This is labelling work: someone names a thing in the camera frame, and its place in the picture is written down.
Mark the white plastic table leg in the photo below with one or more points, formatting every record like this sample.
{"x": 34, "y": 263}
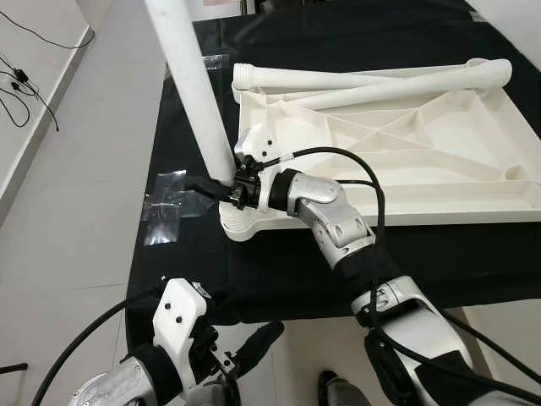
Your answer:
{"x": 406, "y": 89}
{"x": 190, "y": 85}
{"x": 321, "y": 78}

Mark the clear plastic bag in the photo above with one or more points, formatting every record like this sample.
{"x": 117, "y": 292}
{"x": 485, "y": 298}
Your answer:
{"x": 165, "y": 211}
{"x": 215, "y": 61}

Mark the black tablecloth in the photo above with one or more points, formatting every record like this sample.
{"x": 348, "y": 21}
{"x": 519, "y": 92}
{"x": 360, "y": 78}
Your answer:
{"x": 254, "y": 279}

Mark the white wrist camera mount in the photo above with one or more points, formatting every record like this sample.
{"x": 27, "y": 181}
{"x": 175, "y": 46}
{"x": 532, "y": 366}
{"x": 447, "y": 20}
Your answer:
{"x": 177, "y": 317}
{"x": 258, "y": 144}

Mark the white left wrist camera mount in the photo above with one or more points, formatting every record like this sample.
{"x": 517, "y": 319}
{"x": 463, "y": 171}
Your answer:
{"x": 177, "y": 317}

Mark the black grey robot left foot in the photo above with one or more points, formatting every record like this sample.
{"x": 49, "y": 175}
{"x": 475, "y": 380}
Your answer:
{"x": 211, "y": 396}

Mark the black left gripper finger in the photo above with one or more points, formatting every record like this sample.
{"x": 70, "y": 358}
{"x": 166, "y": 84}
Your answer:
{"x": 258, "y": 348}

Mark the black grey robot foot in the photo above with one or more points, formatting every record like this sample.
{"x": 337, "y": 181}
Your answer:
{"x": 211, "y": 396}
{"x": 328, "y": 389}

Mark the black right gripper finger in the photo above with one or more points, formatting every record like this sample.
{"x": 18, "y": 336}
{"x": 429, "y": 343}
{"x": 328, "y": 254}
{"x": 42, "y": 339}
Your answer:
{"x": 211, "y": 189}

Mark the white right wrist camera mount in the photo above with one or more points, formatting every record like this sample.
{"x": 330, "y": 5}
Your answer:
{"x": 258, "y": 144}

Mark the black grey robot right foot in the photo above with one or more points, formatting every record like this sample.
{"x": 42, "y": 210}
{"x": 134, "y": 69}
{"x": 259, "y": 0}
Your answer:
{"x": 328, "y": 389}

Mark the cream plastic children table top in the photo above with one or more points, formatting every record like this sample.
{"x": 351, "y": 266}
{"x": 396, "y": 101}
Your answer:
{"x": 423, "y": 161}

